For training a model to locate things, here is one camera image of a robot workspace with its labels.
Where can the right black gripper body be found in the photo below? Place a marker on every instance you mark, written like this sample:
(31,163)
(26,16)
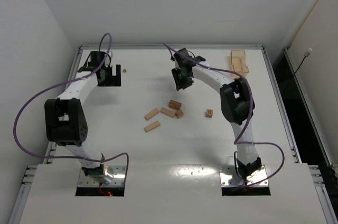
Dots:
(181,77)

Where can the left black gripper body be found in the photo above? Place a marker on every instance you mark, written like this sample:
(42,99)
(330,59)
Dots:
(110,82)

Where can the dark grained wood block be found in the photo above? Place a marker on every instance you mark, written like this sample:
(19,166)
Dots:
(174,104)

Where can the numbered wood cube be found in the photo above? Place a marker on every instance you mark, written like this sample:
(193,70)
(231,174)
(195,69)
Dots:
(179,114)

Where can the long light wood block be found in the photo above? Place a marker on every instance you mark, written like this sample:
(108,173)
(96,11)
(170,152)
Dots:
(151,114)

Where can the clear amber plastic bin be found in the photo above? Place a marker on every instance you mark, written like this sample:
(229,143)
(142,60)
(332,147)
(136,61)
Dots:
(238,62)

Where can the long pale wood block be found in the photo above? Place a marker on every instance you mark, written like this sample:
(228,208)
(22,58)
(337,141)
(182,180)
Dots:
(152,126)

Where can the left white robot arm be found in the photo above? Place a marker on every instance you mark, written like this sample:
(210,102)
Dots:
(65,120)

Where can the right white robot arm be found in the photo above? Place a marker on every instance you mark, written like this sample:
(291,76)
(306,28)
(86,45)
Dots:
(236,104)

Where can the lettered wood cube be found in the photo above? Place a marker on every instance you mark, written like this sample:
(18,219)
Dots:
(209,113)

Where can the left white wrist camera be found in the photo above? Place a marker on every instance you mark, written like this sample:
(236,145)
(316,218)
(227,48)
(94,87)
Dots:
(110,55)

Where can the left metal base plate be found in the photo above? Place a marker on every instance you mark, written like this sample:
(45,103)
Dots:
(106,175)

